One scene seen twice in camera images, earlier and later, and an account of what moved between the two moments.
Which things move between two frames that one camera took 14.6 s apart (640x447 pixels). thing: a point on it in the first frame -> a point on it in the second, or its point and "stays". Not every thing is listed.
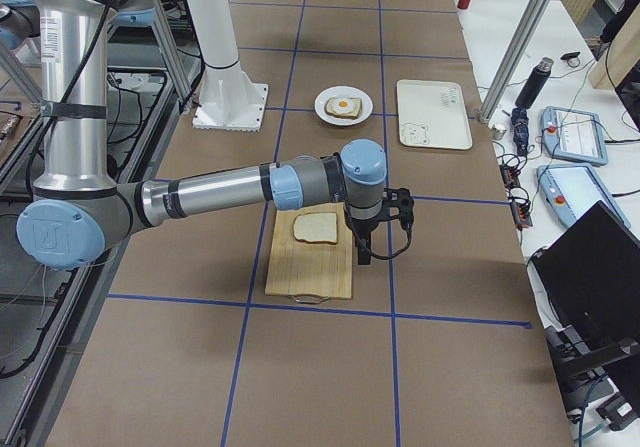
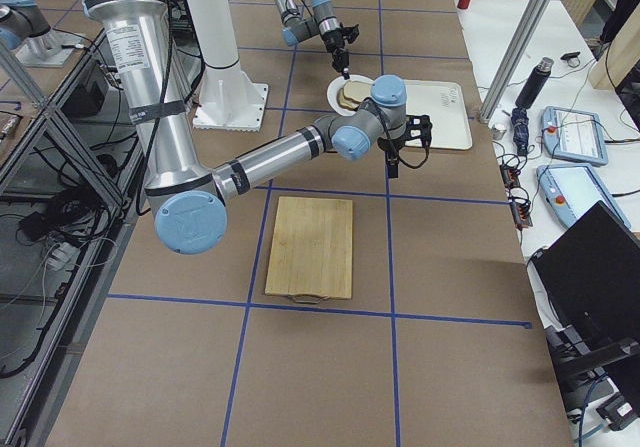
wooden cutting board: [310, 254] stays
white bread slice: [316, 227] -> [357, 90]
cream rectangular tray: [433, 114] stays
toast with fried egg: [344, 107] stays
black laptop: [590, 275] stays
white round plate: [343, 91] -> [333, 91]
